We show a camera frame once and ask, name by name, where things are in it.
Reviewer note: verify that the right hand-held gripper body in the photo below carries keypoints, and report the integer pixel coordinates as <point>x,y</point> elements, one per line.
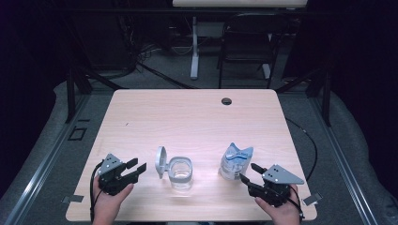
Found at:
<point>277,187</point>

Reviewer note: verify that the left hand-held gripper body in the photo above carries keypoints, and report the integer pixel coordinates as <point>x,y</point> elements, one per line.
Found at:
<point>111,181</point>

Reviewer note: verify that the blue and white milk pouch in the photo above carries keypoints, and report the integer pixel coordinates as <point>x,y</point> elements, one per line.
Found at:
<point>234,162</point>

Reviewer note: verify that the clear jug with white lid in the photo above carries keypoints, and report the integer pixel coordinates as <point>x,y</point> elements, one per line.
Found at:
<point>175,170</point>

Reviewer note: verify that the person's left hand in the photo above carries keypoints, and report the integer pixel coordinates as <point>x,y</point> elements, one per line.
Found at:
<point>108,206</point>

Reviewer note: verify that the person's right hand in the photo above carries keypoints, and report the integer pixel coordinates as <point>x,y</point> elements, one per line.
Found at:
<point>283,212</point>

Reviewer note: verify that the black metal stand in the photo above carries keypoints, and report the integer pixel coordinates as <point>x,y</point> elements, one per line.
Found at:
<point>70,93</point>
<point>326,97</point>

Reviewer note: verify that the black folding chair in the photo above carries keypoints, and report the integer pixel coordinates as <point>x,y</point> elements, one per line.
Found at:
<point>250,37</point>

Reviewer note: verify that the white desk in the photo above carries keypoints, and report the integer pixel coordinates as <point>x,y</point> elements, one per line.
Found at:
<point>194,47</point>

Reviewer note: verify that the dark curtain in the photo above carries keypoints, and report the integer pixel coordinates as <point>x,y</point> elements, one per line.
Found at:
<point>366,78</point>
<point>28,78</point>

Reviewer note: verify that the grey metal bracket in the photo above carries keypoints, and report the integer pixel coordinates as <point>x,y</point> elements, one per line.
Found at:
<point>313,199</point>
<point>72,198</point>

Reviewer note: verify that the aluminium floor rail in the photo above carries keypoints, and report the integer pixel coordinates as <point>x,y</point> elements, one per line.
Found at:
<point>47,162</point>
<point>341,162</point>

